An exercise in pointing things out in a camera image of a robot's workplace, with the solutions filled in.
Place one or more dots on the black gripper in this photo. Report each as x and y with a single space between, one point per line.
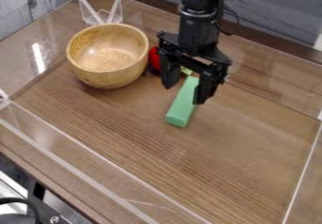
197 41

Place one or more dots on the green rectangular block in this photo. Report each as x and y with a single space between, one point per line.
182 107

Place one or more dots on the clear acrylic corner bracket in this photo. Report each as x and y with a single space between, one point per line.
94 17

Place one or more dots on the red toy strawberry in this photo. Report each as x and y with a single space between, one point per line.
154 61

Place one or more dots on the brown wooden bowl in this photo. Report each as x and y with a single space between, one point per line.
109 55

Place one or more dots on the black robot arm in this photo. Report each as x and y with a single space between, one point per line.
206 6

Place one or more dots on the black table leg bracket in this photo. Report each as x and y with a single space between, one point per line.
49 215

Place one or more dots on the clear acrylic tray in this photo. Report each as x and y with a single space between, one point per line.
241 166

